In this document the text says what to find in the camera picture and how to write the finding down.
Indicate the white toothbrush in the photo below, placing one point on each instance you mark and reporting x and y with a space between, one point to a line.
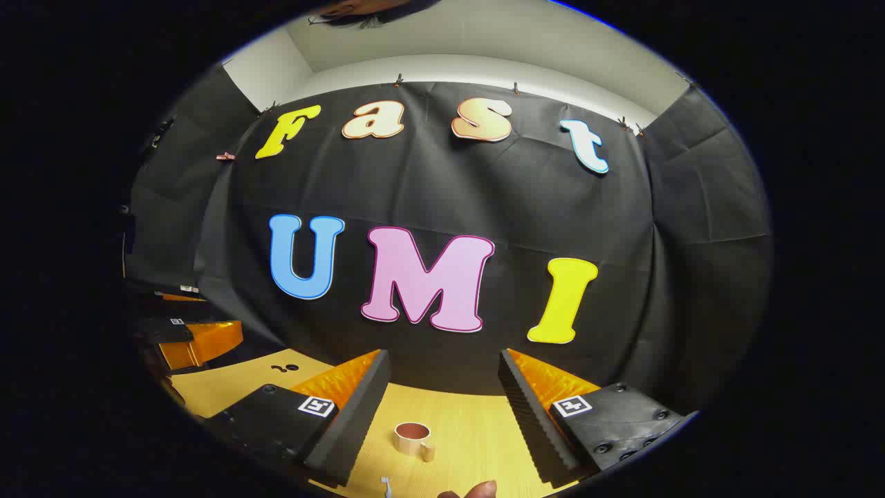
386 487

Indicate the black backdrop cloth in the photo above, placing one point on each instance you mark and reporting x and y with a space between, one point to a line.
449 194

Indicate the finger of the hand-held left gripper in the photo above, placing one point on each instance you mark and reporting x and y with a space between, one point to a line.
169 333
166 289

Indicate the black desktop grommet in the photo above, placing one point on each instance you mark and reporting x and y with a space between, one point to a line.
285 369

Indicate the beige cup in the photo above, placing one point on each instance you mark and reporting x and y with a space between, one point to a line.
411 443

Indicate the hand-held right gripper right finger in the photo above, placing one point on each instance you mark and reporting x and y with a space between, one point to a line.
525 422

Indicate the wooden desktop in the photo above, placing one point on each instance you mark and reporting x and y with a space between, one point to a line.
456 429

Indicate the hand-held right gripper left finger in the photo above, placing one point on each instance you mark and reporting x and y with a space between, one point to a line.
359 415

